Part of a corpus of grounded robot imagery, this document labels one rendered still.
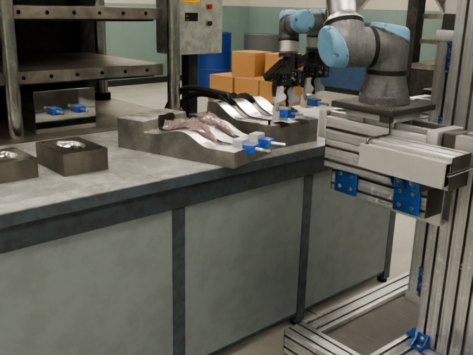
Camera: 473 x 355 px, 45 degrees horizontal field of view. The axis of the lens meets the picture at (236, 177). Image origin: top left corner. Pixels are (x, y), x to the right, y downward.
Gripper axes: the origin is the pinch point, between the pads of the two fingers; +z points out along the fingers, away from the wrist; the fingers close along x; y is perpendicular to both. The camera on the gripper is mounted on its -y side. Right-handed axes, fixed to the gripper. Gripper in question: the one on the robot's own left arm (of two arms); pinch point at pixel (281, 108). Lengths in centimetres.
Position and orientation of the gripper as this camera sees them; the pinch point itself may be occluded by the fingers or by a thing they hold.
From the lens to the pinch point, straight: 217.6
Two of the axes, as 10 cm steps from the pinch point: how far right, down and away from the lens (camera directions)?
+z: -0.3, 10.0, 0.9
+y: 6.7, 0.9, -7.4
